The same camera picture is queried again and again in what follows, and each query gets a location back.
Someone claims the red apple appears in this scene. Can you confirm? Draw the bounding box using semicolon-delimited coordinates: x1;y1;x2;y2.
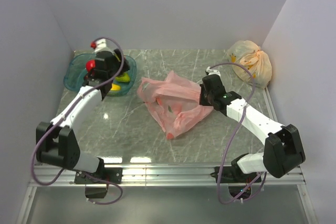
86;59;96;72

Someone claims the green pear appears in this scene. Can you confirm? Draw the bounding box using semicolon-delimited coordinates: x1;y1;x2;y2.
115;72;131;83

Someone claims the yellow fruit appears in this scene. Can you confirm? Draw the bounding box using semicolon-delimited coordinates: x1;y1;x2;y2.
111;83;121;91

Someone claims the pink plastic bag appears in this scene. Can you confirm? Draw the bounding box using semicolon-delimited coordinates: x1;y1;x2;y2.
137;71;213;140

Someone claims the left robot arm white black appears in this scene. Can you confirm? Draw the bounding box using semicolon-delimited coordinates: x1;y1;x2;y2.
32;49;126;183

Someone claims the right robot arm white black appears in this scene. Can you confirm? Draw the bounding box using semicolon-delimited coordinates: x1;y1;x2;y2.
199;74;306;183

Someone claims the orange knotted plastic bag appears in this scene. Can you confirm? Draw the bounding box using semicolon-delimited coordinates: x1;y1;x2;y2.
226;40;272;89

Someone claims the teal transparent plastic basin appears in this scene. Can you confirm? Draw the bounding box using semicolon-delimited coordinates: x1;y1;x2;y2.
63;53;137;97

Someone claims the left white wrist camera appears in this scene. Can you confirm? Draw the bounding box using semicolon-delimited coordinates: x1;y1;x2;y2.
90;38;112;54

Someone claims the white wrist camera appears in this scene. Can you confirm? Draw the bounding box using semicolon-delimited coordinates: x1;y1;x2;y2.
90;38;112;54
205;67;221;77

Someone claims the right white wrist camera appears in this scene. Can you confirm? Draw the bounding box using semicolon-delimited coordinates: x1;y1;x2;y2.
205;67;221;77

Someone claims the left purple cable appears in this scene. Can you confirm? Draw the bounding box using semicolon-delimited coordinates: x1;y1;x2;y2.
30;37;125;205

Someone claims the purple cable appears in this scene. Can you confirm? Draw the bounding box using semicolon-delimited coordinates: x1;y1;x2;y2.
209;63;267;205
30;37;125;205

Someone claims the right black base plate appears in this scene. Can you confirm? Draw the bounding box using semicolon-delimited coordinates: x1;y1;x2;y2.
210;166;256;184

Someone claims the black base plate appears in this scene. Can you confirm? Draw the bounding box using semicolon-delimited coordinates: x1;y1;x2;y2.
74;167;123;185
210;166;256;184

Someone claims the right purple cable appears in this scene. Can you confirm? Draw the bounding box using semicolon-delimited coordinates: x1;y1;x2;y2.
209;63;267;205

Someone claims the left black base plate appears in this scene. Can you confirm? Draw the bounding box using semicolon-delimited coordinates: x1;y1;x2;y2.
74;167;123;185

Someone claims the aluminium mounting rail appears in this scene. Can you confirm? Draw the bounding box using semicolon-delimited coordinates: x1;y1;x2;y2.
35;163;306;187

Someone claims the black box under rail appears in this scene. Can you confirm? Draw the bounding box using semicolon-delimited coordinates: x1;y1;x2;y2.
85;187;108;199

